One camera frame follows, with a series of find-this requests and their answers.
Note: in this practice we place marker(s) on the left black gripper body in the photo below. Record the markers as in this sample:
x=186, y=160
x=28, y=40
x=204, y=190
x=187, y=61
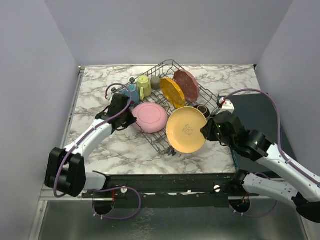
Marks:
x=128, y=118

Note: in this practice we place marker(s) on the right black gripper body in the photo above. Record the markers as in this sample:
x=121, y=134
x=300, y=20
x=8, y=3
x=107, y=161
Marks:
x=225, y=139

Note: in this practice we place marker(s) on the dark brown patterned bowl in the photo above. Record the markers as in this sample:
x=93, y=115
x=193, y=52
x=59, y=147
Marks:
x=203, y=109

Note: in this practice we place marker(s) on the tan bear print plate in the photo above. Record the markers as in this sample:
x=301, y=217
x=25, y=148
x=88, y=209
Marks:
x=183, y=130

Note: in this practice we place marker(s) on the blue mug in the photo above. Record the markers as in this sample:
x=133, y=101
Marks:
x=133, y=91

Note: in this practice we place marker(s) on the plain pink plate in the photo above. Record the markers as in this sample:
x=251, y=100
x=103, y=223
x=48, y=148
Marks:
x=151, y=118

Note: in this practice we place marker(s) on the yellow cream mug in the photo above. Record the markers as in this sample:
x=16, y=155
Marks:
x=144, y=87

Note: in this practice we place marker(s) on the pink dotted plate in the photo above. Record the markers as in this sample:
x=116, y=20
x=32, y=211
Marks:
x=188, y=84

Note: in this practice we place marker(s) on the small grey mug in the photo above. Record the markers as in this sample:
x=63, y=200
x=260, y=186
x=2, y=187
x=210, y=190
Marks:
x=155, y=82

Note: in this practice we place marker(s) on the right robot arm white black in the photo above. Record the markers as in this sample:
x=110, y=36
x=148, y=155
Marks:
x=300, y=188

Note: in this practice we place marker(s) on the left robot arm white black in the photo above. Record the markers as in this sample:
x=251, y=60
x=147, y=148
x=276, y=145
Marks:
x=66, y=173

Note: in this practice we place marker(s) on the dark blue box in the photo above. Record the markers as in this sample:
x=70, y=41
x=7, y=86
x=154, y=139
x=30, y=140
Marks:
x=256, y=112

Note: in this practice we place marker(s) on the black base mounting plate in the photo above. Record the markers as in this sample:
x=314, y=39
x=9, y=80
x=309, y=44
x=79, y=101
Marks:
x=175, y=190

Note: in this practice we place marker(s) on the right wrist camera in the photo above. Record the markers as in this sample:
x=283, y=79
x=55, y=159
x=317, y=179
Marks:
x=225, y=105

